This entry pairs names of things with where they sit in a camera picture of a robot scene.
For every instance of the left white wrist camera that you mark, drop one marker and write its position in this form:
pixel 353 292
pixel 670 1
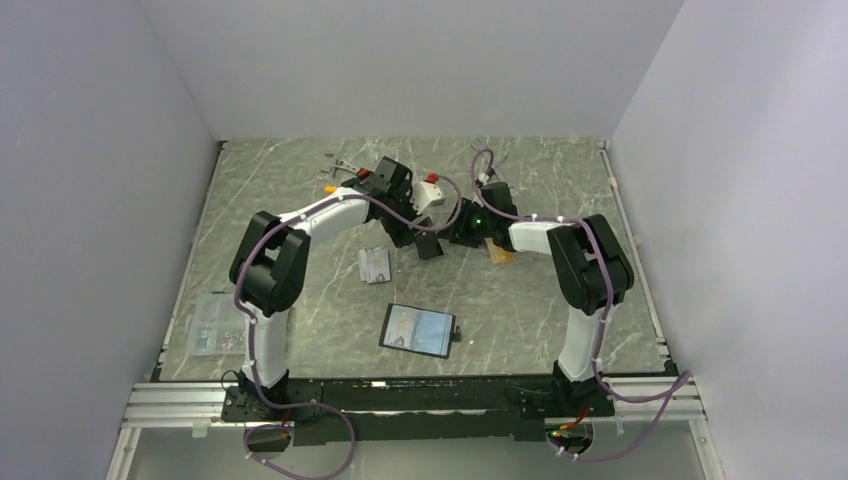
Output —
pixel 426 193

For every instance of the silver open-end wrench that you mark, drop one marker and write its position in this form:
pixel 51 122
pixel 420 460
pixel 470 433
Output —
pixel 485 156

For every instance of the aluminium frame rail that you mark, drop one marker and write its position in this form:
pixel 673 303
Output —
pixel 198 405

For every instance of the red handled adjustable wrench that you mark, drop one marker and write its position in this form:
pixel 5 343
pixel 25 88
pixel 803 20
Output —
pixel 340 163

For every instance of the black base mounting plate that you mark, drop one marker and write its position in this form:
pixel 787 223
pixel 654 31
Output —
pixel 322 410

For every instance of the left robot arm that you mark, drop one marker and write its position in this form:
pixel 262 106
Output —
pixel 269 268

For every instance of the silver VIP credit card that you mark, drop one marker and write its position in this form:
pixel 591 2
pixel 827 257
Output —
pixel 400 327

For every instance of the black credit card stack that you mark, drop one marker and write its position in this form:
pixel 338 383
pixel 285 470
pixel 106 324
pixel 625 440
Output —
pixel 427 245

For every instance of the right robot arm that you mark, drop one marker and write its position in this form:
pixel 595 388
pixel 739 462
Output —
pixel 592 272

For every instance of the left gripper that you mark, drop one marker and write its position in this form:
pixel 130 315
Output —
pixel 401 234

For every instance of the clear plastic screw box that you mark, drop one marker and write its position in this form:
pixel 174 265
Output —
pixel 216 327

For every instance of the black leather card holder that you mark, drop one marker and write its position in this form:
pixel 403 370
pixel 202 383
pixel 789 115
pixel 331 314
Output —
pixel 435 333

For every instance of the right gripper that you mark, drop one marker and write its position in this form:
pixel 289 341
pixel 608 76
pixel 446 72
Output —
pixel 459 233

